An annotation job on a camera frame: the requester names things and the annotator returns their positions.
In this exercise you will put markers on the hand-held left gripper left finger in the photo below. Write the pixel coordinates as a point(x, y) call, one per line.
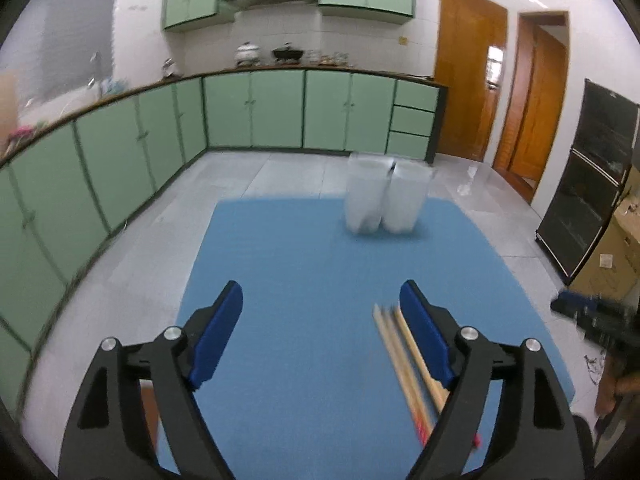
point(220, 330)

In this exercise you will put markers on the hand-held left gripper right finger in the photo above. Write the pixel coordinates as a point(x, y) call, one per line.
point(425, 335)

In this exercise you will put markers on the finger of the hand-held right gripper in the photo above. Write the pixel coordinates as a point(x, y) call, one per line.
point(570, 302)

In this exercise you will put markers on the wooden chopstick red end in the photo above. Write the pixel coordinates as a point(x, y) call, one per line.
point(407, 360)
point(398, 360)
point(421, 360)

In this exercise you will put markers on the translucent plastic container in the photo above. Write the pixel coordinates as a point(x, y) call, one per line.
point(364, 195)
point(406, 195)

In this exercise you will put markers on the person's right hand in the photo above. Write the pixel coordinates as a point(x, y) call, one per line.
point(617, 385)

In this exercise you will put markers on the cardboard box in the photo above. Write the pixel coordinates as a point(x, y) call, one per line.
point(615, 260)

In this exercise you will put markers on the blue table mat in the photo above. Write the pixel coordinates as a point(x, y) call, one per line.
point(300, 260)

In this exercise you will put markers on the black glass-front appliance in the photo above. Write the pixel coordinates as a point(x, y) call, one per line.
point(585, 185)

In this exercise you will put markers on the open wooden door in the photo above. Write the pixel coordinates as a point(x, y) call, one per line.
point(537, 110)

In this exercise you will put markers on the long green base cabinet run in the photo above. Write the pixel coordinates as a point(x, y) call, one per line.
point(100, 170)

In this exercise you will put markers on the green drawer stack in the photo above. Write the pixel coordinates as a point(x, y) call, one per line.
point(412, 120)

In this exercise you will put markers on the green base cabinet under stove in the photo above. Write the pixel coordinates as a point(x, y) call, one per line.
point(275, 110)

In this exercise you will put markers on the closed wooden door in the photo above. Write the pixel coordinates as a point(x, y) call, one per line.
point(465, 85)

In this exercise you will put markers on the pink cloth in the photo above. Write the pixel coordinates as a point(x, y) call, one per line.
point(20, 135)

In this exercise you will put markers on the black wok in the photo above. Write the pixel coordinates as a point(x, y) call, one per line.
point(288, 53)

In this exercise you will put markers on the stack of bowls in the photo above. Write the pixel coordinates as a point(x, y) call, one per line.
point(316, 57)

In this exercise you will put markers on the chrome faucet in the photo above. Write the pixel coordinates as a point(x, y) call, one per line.
point(96, 60)

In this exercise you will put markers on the cardboard panel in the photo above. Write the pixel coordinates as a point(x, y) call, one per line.
point(7, 105)

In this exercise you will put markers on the grey window blind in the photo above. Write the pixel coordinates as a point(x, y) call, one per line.
point(65, 35)

